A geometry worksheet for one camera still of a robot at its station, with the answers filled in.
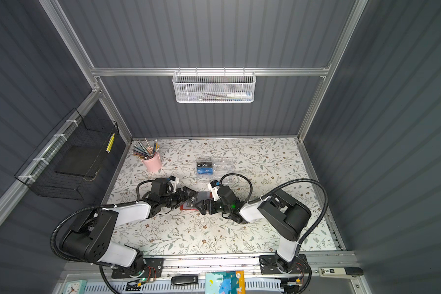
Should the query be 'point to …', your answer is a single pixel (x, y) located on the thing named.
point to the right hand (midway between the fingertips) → (203, 204)
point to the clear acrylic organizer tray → (222, 166)
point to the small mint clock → (75, 287)
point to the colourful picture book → (225, 282)
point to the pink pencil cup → (154, 164)
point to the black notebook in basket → (78, 160)
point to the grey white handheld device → (340, 272)
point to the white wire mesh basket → (214, 86)
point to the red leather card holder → (190, 204)
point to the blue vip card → (204, 170)
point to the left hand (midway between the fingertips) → (194, 197)
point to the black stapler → (184, 280)
